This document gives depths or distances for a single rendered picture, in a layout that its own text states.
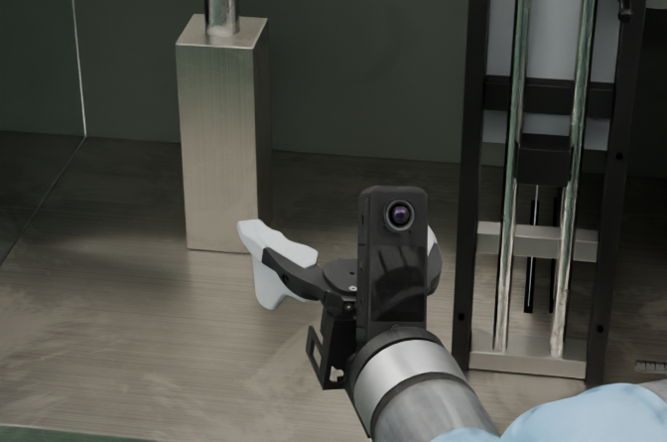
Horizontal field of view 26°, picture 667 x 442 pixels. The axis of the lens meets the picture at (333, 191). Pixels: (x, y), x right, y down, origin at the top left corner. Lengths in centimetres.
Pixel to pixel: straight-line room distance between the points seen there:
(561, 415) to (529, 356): 95
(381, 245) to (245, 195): 70
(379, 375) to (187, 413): 56
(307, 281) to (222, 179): 66
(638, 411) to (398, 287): 45
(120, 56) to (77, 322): 46
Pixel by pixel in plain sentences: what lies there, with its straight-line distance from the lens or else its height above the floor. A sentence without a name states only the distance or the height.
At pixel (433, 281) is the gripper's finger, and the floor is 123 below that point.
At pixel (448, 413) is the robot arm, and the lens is 91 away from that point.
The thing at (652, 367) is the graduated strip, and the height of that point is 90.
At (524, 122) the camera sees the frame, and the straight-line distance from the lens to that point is 143.
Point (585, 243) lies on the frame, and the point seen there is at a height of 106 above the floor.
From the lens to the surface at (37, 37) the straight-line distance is 182.
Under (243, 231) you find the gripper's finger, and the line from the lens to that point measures 111.
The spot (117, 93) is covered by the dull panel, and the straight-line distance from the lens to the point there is 199.
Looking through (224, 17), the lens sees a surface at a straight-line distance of 163.
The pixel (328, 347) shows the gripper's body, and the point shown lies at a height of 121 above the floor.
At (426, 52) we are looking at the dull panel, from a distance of 187.
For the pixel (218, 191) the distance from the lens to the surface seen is 170.
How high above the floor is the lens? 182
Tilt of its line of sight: 29 degrees down
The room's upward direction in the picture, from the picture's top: straight up
